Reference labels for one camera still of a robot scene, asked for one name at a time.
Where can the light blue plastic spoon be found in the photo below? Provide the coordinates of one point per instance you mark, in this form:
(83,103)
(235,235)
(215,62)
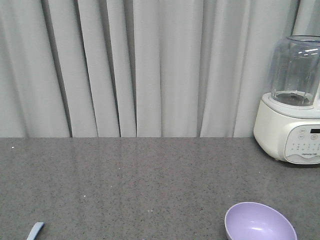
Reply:
(35,230)

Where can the white blender with glass jar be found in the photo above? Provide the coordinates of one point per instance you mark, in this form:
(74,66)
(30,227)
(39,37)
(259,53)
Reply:
(287,124)

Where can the purple plastic bowl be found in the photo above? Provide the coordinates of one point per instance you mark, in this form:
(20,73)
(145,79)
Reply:
(257,221)

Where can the grey white curtain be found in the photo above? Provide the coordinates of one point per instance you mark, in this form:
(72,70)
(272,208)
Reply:
(140,68)

